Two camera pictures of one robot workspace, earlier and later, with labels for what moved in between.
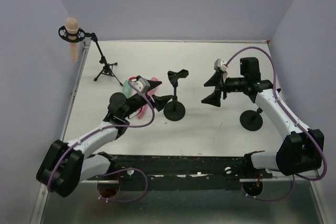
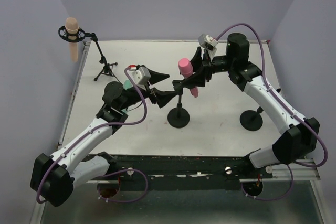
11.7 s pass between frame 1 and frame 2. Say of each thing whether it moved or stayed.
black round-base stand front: stayed
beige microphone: stayed
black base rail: stayed
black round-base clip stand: moved
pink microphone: moved
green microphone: stayed
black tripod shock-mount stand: stayed
